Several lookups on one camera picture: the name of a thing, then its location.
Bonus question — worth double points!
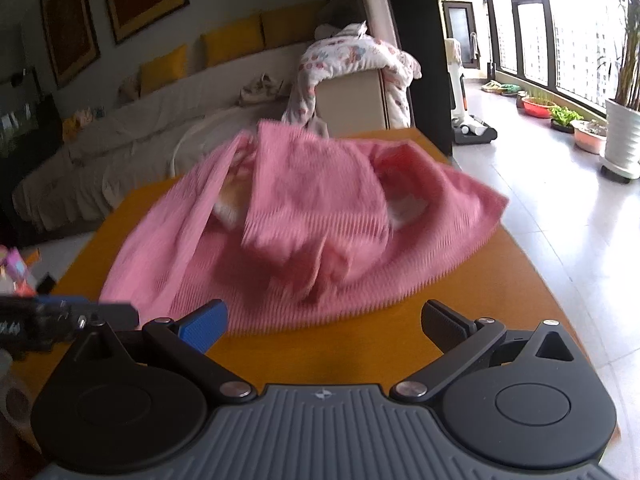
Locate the pink ribbed knit garment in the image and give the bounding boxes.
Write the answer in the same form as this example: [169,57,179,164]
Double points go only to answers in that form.
[101,120,508,333]

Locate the colourful toy pile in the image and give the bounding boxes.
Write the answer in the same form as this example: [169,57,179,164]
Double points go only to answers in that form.
[0,246,56,297]

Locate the beige covered sofa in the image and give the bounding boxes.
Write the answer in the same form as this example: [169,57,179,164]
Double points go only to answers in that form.
[12,41,388,231]

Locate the dark fish tank cabinet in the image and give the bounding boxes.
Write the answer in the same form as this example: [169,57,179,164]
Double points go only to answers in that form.
[1,66,62,158]

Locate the white upright vacuum cleaner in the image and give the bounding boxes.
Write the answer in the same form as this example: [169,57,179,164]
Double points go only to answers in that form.
[445,38,498,145]

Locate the red plastic basin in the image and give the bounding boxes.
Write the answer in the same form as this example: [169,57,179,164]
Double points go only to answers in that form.
[522,96,555,119]

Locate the pink flower pot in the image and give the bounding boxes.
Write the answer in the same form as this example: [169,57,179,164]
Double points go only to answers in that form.
[570,119,608,155]

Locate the white ribbed plant pot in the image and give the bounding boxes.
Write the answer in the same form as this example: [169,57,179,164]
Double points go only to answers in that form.
[600,100,640,182]

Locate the green leafy potted plant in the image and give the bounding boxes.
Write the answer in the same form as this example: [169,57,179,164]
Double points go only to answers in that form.
[550,105,584,134]

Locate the left yellow cushion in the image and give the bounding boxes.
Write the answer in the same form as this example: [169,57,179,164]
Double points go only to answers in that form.
[140,44,188,96]

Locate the yellow cushion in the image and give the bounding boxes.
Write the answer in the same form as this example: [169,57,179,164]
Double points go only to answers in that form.
[260,0,328,50]
[140,44,188,96]
[201,14,265,67]

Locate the left framed red picture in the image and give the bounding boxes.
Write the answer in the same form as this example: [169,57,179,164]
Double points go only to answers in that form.
[40,0,101,89]

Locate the middle yellow cushion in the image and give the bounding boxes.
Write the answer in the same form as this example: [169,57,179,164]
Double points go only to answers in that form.
[201,14,265,67]

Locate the floral patterned blanket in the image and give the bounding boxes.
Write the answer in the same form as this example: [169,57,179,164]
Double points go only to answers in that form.
[282,22,422,128]

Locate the tall potted plant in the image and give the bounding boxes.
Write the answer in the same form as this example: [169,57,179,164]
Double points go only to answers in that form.
[598,0,640,112]

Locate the right yellow cushion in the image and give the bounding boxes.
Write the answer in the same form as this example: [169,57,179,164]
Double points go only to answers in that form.
[260,0,328,50]

